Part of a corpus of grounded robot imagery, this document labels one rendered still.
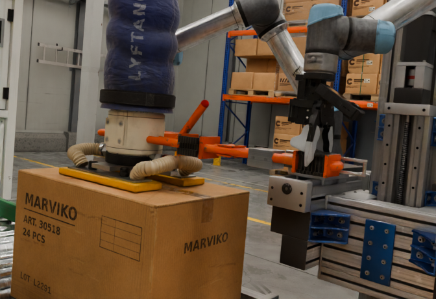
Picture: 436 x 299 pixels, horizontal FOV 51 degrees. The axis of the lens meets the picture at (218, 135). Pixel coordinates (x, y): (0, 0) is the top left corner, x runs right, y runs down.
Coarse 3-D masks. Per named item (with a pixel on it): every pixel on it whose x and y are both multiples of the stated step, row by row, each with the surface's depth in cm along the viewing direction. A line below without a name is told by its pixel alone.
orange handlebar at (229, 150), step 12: (168, 132) 159; (156, 144) 132; (168, 144) 128; (216, 144) 124; (228, 144) 120; (228, 156) 116; (240, 156) 114; (276, 156) 108; (288, 156) 106; (336, 168) 100
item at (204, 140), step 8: (184, 136) 122; (192, 136) 128; (200, 136) 120; (208, 136) 123; (184, 144) 123; (192, 144) 121; (200, 144) 120; (176, 152) 125; (184, 152) 122; (192, 152) 120; (200, 152) 120; (208, 152) 122
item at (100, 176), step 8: (64, 168) 138; (72, 168) 138; (80, 168) 138; (88, 168) 137; (120, 168) 128; (128, 168) 129; (72, 176) 136; (80, 176) 133; (88, 176) 131; (96, 176) 129; (104, 176) 129; (112, 176) 127; (120, 176) 128; (128, 176) 129; (104, 184) 127; (112, 184) 125; (120, 184) 123; (128, 184) 121; (136, 184) 121; (144, 184) 122; (152, 184) 124; (160, 184) 127; (136, 192) 120
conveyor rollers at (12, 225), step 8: (0, 224) 226; (8, 224) 230; (0, 232) 210; (8, 232) 212; (0, 240) 200; (8, 240) 202; (0, 248) 190; (8, 248) 193; (0, 256) 181; (8, 256) 184; (0, 264) 172; (8, 264) 175; (0, 272) 164; (8, 272) 166; (0, 280) 156; (8, 280) 157; (0, 288) 154; (8, 288) 156; (0, 296) 145; (8, 296) 147
